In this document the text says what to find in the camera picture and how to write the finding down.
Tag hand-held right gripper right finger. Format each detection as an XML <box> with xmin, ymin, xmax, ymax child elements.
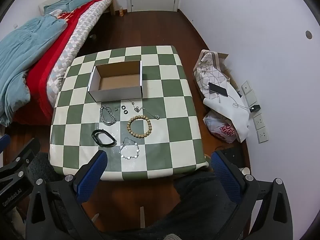
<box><xmin>211</xmin><ymin>150</ymin><xmax>293</xmax><ymax>240</ymax></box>

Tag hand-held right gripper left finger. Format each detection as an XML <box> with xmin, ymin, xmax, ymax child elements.
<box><xmin>25</xmin><ymin>151</ymin><xmax>140</xmax><ymax>240</ymax></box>

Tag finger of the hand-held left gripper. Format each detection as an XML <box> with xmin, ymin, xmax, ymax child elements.
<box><xmin>0</xmin><ymin>138</ymin><xmax>42</xmax><ymax>178</ymax></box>
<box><xmin>0</xmin><ymin>134</ymin><xmax>11</xmax><ymax>155</ymax></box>

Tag black wristband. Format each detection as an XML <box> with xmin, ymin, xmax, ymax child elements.
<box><xmin>91</xmin><ymin>129</ymin><xmax>117</xmax><ymax>147</ymax></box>

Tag silver disc link bracelet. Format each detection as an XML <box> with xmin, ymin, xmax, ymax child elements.
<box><xmin>119</xmin><ymin>137</ymin><xmax>139</xmax><ymax>160</ymax></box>

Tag silver chain bracelet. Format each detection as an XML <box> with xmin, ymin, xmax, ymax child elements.
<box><xmin>99</xmin><ymin>106</ymin><xmax>117</xmax><ymax>127</ymax></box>

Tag wooden bead bracelet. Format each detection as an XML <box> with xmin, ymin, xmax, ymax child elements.
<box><xmin>127</xmin><ymin>115</ymin><xmax>152</xmax><ymax>139</ymax></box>

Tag white cardboard box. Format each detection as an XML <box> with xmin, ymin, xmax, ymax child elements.
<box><xmin>88</xmin><ymin>60</ymin><xmax>143</xmax><ymax>103</ymax></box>

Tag silver necklace with rings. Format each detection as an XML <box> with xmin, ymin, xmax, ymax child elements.
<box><xmin>129</xmin><ymin>100</ymin><xmax>161</xmax><ymax>120</ymax></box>

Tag black flat bag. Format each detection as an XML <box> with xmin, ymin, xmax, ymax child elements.
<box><xmin>212</xmin><ymin>146</ymin><xmax>246</xmax><ymax>171</ymax></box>

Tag person's dark fleece trousers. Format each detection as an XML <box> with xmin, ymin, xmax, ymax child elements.
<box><xmin>30</xmin><ymin>151</ymin><xmax>251</xmax><ymax>240</ymax></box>

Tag white red printed plastic bag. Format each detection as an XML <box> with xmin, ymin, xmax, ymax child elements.
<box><xmin>203</xmin><ymin>110</ymin><xmax>238</xmax><ymax>144</ymax></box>

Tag white cloth sheet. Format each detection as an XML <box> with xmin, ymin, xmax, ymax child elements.
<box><xmin>203</xmin><ymin>80</ymin><xmax>251</xmax><ymax>143</ymax></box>

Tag red blanket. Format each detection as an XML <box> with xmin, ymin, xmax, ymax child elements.
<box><xmin>12</xmin><ymin>0</ymin><xmax>111</xmax><ymax>126</ymax></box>

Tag black smartphone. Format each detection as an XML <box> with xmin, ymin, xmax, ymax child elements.
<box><xmin>208</xmin><ymin>82</ymin><xmax>229</xmax><ymax>98</ymax></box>

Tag green white checkered tablecloth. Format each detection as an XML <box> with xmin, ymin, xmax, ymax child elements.
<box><xmin>49</xmin><ymin>45</ymin><xmax>209</xmax><ymax>182</ymax></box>

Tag grey white patterned quilt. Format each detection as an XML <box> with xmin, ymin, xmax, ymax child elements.
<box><xmin>46</xmin><ymin>4</ymin><xmax>113</xmax><ymax>106</ymax></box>

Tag white wall socket plate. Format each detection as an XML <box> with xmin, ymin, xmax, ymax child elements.
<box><xmin>246</xmin><ymin>90</ymin><xmax>258</xmax><ymax>106</ymax></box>
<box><xmin>241</xmin><ymin>80</ymin><xmax>253</xmax><ymax>96</ymax></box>
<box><xmin>257</xmin><ymin>127</ymin><xmax>269</xmax><ymax>144</ymax></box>
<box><xmin>252</xmin><ymin>113</ymin><xmax>266</xmax><ymax>131</ymax></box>

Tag white charging cable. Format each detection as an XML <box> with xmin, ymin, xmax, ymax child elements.
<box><xmin>202</xmin><ymin>84</ymin><xmax>253</xmax><ymax>111</ymax></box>

